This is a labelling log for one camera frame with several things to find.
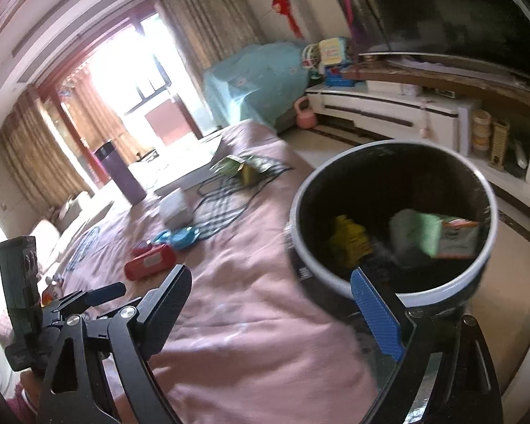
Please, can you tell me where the green small carton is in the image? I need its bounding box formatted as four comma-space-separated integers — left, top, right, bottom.
390, 209, 481, 259

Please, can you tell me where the white tv cabinet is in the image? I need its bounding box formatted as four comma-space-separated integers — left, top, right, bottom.
306, 83, 481, 156

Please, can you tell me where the red cylindrical can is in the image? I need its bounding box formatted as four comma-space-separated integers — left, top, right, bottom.
124, 244, 177, 281

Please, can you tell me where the white tissue pack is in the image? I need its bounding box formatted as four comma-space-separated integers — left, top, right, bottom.
159, 188, 193, 231

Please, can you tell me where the brown curtain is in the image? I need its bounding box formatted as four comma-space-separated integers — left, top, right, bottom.
152, 0, 266, 98

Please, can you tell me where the green snack wrapper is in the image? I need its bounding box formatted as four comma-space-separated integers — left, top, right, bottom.
210, 155, 275, 186

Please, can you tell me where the blue toy hairbrush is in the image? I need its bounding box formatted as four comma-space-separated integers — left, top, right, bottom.
152, 226, 200, 251

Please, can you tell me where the white round trash bin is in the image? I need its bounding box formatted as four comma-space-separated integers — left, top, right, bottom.
287, 140, 499, 320

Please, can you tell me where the person's left hand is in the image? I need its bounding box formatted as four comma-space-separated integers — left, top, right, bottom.
7, 370, 42, 424

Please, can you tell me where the purple thermos bottle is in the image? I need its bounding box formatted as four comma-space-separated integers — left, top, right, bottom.
94, 141, 146, 206

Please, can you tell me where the black flat television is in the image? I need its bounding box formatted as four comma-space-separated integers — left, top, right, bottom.
338, 0, 530, 89

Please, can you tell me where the teal covered furniture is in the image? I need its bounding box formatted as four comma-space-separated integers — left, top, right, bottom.
203, 41, 309, 128

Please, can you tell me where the pink tablecloth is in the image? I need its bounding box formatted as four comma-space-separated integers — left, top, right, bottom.
61, 119, 381, 424

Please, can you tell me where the pink kettlebell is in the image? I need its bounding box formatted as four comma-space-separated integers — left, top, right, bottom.
294, 97, 318, 129

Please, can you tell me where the yellow snack wrapper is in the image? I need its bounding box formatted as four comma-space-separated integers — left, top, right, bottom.
328, 216, 373, 270

